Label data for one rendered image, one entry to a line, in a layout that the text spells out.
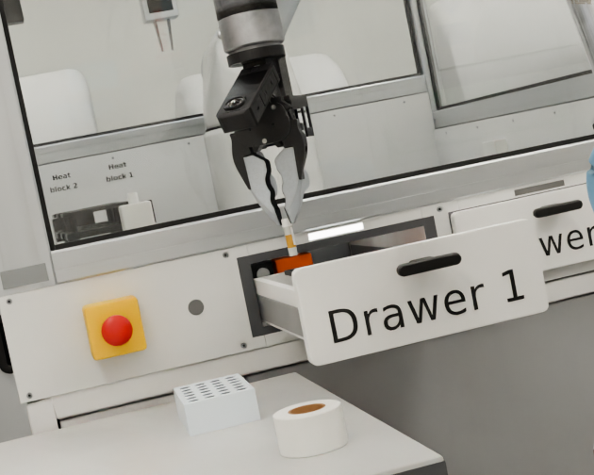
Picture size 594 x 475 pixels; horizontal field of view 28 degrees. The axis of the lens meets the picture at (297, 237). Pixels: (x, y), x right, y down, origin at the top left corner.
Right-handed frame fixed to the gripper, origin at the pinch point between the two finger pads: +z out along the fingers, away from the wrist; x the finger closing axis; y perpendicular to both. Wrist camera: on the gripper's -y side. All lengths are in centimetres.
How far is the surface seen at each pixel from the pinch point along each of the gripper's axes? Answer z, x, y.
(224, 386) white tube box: 18.8, 9.5, -5.7
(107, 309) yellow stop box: 8.0, 27.6, 2.0
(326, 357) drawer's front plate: 16.2, -5.9, -10.6
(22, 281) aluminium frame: 2.1, 38.2, -0.1
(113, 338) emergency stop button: 11.6, 26.2, -0.4
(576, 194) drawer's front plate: 7, -29, 43
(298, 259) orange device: 10, 21, 55
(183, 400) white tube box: 18.7, 12.6, -10.7
